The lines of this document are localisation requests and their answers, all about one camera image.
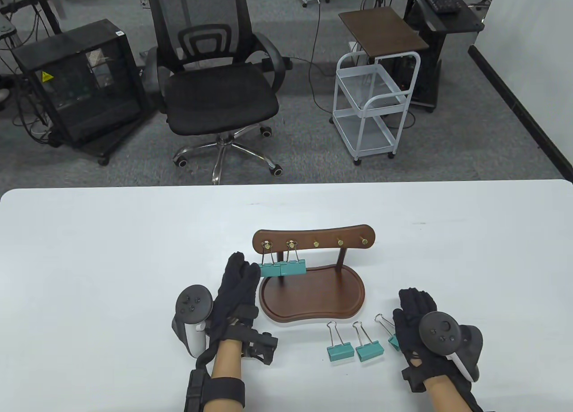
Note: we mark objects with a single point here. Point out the white desk leg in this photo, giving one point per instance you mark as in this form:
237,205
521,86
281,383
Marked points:
57,0

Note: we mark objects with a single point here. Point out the black glass computer case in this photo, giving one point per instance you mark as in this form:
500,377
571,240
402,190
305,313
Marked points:
80,85

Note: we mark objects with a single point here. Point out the person's right forearm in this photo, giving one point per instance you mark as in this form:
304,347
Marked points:
445,396

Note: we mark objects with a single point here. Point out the person's left hand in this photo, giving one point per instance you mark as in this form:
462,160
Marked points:
235,291

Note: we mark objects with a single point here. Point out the brown wooden key rack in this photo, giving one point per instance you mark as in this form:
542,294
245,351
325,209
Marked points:
313,295

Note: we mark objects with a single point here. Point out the black computer desk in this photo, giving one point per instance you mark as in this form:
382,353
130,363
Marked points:
461,20

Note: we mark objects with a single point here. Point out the black VR controller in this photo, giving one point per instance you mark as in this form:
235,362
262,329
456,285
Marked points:
193,302
441,331

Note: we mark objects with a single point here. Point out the black wheeled computer stand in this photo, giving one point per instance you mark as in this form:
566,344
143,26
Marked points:
116,139

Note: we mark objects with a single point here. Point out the white power strip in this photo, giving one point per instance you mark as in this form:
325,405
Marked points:
41,132

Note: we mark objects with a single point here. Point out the teal binder clip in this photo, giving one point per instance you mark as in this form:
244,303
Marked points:
394,341
270,271
370,351
293,268
341,354

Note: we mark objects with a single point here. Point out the black power strip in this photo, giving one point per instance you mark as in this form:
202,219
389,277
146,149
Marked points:
288,64

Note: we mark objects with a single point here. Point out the brown wooden side table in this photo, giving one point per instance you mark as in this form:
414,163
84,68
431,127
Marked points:
380,29

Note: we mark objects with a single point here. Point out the person's right hand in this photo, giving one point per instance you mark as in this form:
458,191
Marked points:
409,313

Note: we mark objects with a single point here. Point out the black desktop tower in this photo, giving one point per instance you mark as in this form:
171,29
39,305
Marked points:
408,74

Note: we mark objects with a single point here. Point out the person's left forearm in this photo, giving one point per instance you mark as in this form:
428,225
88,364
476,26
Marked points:
226,360

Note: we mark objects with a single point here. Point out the black mesh office chair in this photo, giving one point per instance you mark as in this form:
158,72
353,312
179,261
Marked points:
219,98

